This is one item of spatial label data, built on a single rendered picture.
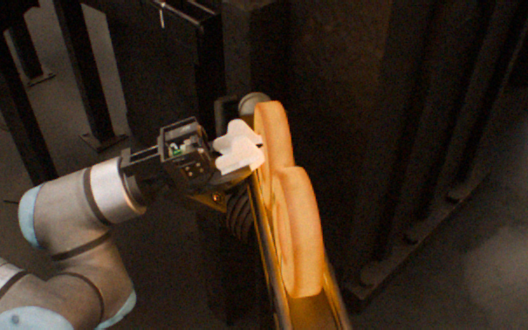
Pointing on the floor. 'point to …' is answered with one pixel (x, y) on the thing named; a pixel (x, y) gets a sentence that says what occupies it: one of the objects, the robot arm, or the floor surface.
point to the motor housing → (229, 257)
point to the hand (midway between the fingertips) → (271, 147)
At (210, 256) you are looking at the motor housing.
